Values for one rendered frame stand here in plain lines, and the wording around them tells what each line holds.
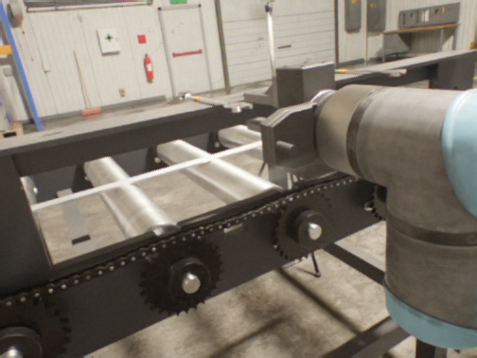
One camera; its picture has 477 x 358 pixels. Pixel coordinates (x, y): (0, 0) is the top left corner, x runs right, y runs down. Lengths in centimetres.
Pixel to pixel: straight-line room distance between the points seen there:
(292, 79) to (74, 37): 940
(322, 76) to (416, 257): 21
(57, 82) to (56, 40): 92
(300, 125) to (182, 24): 1002
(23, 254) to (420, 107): 61
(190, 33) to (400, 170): 1018
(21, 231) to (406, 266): 57
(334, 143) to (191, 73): 1007
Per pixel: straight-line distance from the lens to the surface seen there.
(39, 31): 972
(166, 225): 85
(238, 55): 1102
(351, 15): 1341
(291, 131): 37
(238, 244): 84
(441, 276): 35
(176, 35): 1029
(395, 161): 32
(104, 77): 983
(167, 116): 63
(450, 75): 123
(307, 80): 42
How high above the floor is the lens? 127
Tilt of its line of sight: 21 degrees down
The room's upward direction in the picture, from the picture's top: 7 degrees counter-clockwise
